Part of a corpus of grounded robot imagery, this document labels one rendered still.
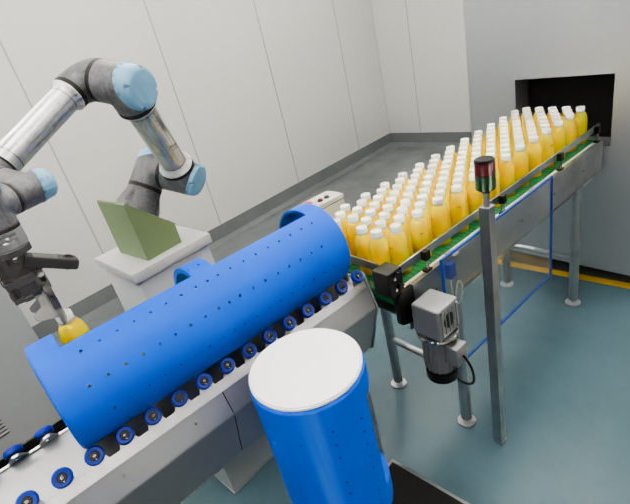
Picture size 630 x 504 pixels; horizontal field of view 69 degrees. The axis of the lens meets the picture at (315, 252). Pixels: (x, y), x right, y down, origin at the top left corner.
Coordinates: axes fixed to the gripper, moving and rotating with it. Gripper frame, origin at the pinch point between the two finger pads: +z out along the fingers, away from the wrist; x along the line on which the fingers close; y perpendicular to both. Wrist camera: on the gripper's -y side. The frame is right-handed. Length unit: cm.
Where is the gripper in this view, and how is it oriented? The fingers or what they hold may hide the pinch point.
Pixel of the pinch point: (63, 315)
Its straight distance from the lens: 128.3
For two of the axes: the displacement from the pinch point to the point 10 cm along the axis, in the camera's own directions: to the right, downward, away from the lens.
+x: 6.4, 2.2, -7.4
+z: 2.2, 8.7, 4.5
